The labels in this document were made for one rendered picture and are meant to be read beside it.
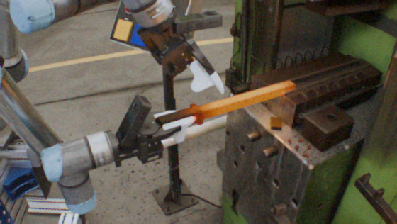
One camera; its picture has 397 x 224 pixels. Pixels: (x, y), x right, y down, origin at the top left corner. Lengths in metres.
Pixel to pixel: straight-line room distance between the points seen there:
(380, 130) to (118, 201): 1.47
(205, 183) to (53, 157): 1.39
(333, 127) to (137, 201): 1.33
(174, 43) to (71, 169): 0.34
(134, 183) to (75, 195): 1.27
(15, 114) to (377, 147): 0.89
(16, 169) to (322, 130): 1.01
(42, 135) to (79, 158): 0.14
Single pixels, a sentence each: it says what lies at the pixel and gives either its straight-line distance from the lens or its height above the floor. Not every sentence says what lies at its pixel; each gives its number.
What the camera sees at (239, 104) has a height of 1.00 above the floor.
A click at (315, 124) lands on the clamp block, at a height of 0.98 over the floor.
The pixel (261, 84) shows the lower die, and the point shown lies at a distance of 1.00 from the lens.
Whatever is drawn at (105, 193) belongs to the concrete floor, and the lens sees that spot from 2.02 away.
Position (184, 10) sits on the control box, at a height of 1.12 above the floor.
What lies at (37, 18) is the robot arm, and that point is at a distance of 0.58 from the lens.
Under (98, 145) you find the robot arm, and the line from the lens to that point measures 0.73.
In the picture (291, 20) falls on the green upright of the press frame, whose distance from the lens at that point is 1.15.
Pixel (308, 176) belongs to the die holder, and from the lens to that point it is 0.86.
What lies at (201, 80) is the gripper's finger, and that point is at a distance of 0.69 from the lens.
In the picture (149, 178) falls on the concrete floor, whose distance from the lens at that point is 2.05.
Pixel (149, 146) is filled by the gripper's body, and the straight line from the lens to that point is 0.76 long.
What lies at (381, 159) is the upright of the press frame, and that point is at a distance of 0.95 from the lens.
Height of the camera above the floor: 1.47
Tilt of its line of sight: 35 degrees down
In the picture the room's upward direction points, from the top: straight up
